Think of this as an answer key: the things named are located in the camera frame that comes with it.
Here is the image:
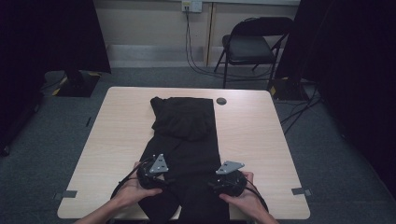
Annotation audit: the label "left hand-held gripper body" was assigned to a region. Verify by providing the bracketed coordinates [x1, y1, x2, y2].
[135, 153, 171, 190]

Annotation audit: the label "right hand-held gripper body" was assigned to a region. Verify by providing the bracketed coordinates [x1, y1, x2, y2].
[207, 160, 248, 198]

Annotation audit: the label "black pants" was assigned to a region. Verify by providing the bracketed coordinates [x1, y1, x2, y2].
[137, 96, 232, 224]

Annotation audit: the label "person's left hand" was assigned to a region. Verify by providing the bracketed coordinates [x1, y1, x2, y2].
[120, 161, 164, 208]

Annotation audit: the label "person's right hand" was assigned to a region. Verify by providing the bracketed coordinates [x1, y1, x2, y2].
[219, 171, 266, 216]

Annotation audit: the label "grey tape mark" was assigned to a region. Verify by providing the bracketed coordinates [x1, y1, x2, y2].
[290, 187, 313, 197]
[52, 189, 78, 201]

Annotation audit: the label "black stand base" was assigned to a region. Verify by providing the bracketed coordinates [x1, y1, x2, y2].
[268, 77, 308, 102]
[50, 70, 102, 98]

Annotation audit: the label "black folding chair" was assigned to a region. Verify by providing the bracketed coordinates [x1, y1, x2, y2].
[214, 16, 294, 90]

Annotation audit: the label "black curtain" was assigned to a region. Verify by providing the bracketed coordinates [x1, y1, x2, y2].
[275, 0, 396, 200]
[0, 0, 112, 157]

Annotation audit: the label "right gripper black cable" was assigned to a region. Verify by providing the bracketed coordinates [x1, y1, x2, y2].
[244, 186, 270, 213]

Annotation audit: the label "black floor cables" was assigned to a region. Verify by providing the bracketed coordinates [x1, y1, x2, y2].
[279, 83, 323, 136]

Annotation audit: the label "wooden wall strip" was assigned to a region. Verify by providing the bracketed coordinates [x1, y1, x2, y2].
[204, 2, 217, 67]

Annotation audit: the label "white wall outlet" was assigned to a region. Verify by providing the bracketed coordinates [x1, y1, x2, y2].
[181, 0, 204, 14]

